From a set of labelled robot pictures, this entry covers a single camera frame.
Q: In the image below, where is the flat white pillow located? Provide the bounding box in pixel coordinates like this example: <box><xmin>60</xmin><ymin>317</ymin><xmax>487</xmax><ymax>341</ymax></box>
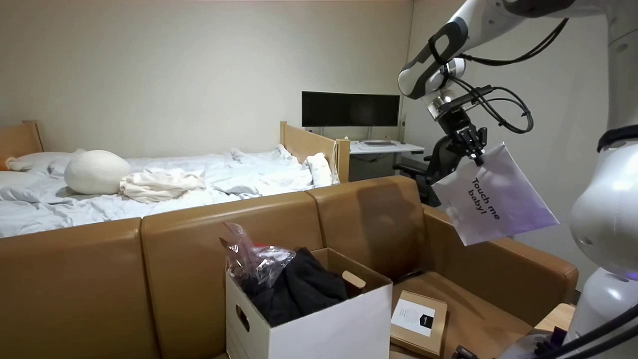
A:
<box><xmin>5</xmin><ymin>149</ymin><xmax>88</xmax><ymax>175</ymax></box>

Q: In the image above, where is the white folded towel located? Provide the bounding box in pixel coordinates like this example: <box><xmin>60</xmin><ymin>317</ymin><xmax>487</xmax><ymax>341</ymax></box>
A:
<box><xmin>304</xmin><ymin>149</ymin><xmax>341</xmax><ymax>189</ymax></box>

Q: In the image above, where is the wooden bed with white sheets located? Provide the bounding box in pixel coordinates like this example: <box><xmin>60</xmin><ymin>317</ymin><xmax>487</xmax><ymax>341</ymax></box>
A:
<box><xmin>0</xmin><ymin>117</ymin><xmax>353</xmax><ymax>239</ymax></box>

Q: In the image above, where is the black office chair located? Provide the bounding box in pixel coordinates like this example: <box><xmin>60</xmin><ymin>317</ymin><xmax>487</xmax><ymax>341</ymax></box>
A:
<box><xmin>397</xmin><ymin>135</ymin><xmax>471</xmax><ymax>207</ymax></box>

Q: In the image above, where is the round white cushion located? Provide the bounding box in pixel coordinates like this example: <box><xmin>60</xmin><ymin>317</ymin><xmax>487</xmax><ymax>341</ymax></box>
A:
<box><xmin>64</xmin><ymin>147</ymin><xmax>134</xmax><ymax>195</ymax></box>

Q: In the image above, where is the white paper bag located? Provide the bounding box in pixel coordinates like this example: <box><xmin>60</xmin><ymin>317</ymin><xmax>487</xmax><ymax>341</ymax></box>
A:
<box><xmin>431</xmin><ymin>141</ymin><xmax>561</xmax><ymax>249</ymax></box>

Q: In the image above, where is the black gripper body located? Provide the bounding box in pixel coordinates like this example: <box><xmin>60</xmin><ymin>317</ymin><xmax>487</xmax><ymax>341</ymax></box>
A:
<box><xmin>435</xmin><ymin>91</ymin><xmax>487</xmax><ymax>149</ymax></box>

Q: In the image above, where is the black clothing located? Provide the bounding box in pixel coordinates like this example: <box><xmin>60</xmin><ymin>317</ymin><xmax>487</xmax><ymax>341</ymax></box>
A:
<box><xmin>250</xmin><ymin>247</ymin><xmax>355</xmax><ymax>327</ymax></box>

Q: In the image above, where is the white desk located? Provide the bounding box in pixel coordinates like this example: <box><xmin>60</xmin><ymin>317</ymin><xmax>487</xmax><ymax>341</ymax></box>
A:
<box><xmin>347</xmin><ymin>137</ymin><xmax>427</xmax><ymax>183</ymax></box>

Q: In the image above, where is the long black metal bar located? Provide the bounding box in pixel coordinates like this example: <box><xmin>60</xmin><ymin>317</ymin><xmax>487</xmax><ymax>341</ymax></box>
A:
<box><xmin>555</xmin><ymin>305</ymin><xmax>638</xmax><ymax>359</ymax></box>

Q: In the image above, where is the white cardboard box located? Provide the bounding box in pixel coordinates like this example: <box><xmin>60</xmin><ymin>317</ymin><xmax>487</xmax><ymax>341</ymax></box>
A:
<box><xmin>224</xmin><ymin>245</ymin><xmax>395</xmax><ymax>359</ymax></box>

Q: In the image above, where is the brown package with white label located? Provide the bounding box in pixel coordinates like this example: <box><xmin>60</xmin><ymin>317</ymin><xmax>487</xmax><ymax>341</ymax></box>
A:
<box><xmin>389</xmin><ymin>289</ymin><xmax>451</xmax><ymax>359</ymax></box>

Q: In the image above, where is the light wooden table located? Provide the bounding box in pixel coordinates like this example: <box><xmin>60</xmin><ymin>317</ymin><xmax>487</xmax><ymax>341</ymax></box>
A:
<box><xmin>533</xmin><ymin>301</ymin><xmax>579</xmax><ymax>335</ymax></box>

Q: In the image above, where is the crumpled white cloth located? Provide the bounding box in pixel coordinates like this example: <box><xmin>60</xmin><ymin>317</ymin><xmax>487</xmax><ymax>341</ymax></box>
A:
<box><xmin>118</xmin><ymin>165</ymin><xmax>208</xmax><ymax>205</ymax></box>

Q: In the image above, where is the black computer monitor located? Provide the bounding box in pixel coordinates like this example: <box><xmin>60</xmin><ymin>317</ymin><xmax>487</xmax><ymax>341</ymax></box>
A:
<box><xmin>300</xmin><ymin>89</ymin><xmax>403</xmax><ymax>129</ymax></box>

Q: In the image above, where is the tan leather sofa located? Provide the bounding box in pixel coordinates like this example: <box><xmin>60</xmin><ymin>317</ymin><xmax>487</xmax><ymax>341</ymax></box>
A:
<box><xmin>0</xmin><ymin>173</ymin><xmax>581</xmax><ymax>359</ymax></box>

